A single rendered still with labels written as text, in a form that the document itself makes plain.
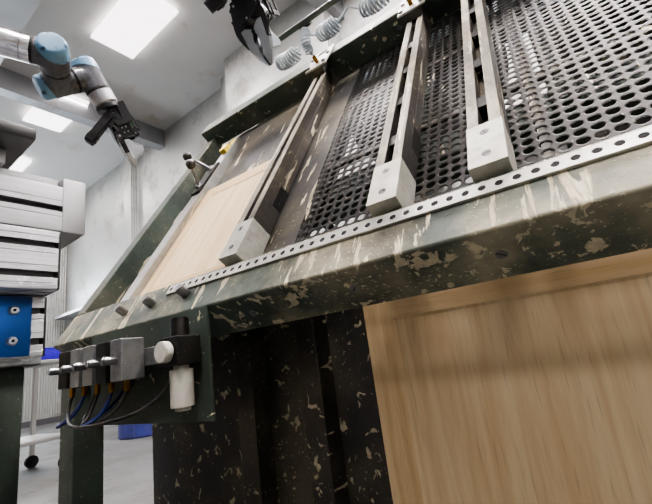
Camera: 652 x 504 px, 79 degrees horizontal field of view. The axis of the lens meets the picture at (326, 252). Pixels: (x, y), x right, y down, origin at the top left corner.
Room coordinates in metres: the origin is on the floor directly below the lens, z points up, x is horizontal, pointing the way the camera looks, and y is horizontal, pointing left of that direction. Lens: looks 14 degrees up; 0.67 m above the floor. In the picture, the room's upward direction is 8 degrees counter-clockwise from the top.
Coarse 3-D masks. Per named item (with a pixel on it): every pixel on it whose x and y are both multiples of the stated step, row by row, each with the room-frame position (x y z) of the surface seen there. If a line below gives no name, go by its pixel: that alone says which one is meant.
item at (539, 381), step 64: (640, 256) 0.65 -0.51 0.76; (384, 320) 0.91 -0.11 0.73; (448, 320) 0.84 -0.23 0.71; (512, 320) 0.77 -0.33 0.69; (576, 320) 0.72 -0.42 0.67; (640, 320) 0.67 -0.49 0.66; (384, 384) 0.93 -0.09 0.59; (448, 384) 0.85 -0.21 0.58; (512, 384) 0.79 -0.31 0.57; (576, 384) 0.73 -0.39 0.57; (640, 384) 0.68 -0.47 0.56; (448, 448) 0.87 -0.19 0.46; (512, 448) 0.80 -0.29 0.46; (576, 448) 0.74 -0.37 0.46; (640, 448) 0.70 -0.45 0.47
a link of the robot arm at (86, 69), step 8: (80, 56) 1.03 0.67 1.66; (88, 56) 1.04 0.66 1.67; (72, 64) 1.03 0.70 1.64; (80, 64) 1.03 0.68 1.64; (88, 64) 1.04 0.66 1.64; (96, 64) 1.06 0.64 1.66; (80, 72) 1.03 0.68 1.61; (88, 72) 1.04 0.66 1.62; (96, 72) 1.06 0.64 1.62; (80, 80) 1.04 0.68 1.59; (88, 80) 1.05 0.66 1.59; (96, 80) 1.06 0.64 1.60; (104, 80) 1.08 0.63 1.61; (88, 88) 1.06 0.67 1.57; (96, 88) 1.06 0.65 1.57
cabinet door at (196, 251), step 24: (264, 168) 1.26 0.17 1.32; (216, 192) 1.39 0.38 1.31; (240, 192) 1.26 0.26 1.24; (192, 216) 1.37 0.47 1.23; (216, 216) 1.25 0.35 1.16; (240, 216) 1.14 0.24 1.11; (192, 240) 1.24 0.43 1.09; (216, 240) 1.13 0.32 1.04; (168, 264) 1.23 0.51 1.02; (192, 264) 1.13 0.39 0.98; (216, 264) 1.04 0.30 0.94; (144, 288) 1.22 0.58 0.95
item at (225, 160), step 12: (240, 144) 1.63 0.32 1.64; (228, 156) 1.56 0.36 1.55; (216, 168) 1.50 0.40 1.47; (216, 180) 1.50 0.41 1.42; (204, 192) 1.44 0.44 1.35; (192, 204) 1.39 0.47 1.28; (180, 216) 1.38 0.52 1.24; (180, 228) 1.34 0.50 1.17; (168, 240) 1.30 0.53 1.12; (156, 252) 1.29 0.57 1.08; (156, 264) 1.26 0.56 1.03; (144, 276) 1.23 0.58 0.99; (132, 288) 1.21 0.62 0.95
